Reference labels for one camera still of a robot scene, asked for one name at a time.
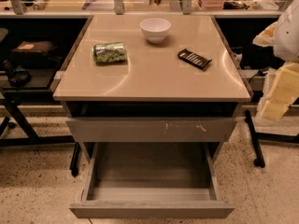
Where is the black left table frame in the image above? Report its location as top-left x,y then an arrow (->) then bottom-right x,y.
0,90 -> 80,176

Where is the green crushed chip bag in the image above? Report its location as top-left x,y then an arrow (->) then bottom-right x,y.
92,42 -> 127,63

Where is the white bowl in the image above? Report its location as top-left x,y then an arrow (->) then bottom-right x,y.
140,18 -> 171,44

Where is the grey drawer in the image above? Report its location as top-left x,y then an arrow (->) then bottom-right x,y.
66,118 -> 236,143
70,143 -> 235,219

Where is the black bag on shelf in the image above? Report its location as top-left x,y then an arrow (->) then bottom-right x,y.
11,41 -> 56,69

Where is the black round device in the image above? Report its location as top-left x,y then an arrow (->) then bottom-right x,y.
3,60 -> 31,87

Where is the beige drawer cabinet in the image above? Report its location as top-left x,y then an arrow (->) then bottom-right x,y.
53,14 -> 250,157

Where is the black right table leg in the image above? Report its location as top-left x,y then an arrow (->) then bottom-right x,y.
245,110 -> 299,168

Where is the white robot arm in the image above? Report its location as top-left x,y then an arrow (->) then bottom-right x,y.
252,0 -> 299,63

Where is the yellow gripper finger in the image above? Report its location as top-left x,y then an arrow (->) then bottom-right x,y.
252,21 -> 277,47

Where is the black snack bar packet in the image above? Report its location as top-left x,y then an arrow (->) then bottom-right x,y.
178,49 -> 211,70

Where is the grey top drawer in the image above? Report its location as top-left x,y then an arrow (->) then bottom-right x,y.
66,118 -> 236,143

